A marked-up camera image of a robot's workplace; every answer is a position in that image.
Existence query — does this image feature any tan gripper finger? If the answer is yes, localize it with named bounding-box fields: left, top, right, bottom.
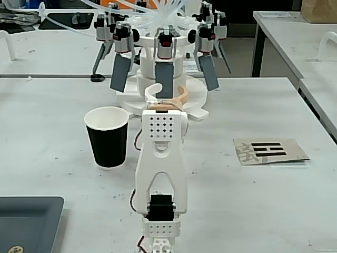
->
left=170, top=85, right=191, bottom=106

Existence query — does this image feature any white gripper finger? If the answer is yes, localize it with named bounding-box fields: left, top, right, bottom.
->
left=144, top=83, right=163, bottom=104

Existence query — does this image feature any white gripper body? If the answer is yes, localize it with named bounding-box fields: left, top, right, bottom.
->
left=143, top=99, right=183, bottom=112

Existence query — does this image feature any black paper cup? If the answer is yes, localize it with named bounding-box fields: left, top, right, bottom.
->
left=84, top=106, right=130, bottom=171

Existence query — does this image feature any small white printed label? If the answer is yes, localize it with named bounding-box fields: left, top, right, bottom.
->
left=182, top=61, right=199, bottom=73

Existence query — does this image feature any white machine with grey paddles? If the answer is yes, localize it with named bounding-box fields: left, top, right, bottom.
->
left=91, top=0, right=233, bottom=122

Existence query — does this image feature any clear tube bundle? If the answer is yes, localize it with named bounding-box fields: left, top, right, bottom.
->
left=38, top=0, right=196, bottom=36

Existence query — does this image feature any black table leg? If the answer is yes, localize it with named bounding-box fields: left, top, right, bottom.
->
left=251, top=23, right=267, bottom=78

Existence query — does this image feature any orange box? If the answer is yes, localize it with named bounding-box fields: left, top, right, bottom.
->
left=101, top=0, right=159, bottom=7

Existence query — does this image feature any printed cardboard card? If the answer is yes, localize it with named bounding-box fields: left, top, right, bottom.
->
left=232, top=137, right=311, bottom=167

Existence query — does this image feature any black mat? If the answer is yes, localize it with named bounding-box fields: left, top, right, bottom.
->
left=38, top=12, right=96, bottom=31

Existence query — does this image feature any white paper sheet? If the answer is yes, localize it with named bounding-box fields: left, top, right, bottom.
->
left=259, top=11, right=302, bottom=19

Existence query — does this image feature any dark clutter pile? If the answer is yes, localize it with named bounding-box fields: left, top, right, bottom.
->
left=0, top=7, right=43, bottom=34

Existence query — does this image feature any brown paper bag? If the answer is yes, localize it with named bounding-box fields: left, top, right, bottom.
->
left=300, top=0, right=337, bottom=25

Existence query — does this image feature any grey plastic tray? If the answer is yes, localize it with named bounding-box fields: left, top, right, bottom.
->
left=0, top=196, right=65, bottom=253

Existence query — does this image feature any red black wrist cable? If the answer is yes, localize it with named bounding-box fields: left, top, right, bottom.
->
left=134, top=130, right=144, bottom=152

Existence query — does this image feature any red black elbow cable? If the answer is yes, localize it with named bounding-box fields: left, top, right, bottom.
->
left=130, top=187, right=138, bottom=212

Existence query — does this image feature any red black base cable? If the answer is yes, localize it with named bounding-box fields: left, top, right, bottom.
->
left=137, top=235, right=148, bottom=252

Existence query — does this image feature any white arched handle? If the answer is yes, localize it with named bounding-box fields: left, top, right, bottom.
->
left=0, top=30, right=17, bottom=62
left=318, top=31, right=337, bottom=62

